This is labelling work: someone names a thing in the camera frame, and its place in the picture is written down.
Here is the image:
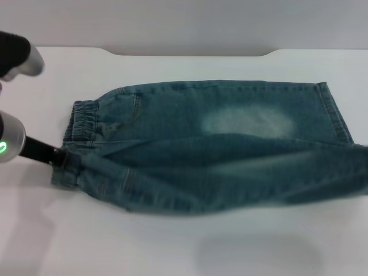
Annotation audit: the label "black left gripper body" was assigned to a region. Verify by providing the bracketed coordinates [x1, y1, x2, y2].
[19, 136, 61, 167]

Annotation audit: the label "blue denim shorts with cartoon print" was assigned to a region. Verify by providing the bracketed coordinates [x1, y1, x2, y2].
[51, 80, 368, 215]

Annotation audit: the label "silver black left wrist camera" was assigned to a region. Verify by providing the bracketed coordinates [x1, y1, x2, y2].
[0, 30, 46, 83]

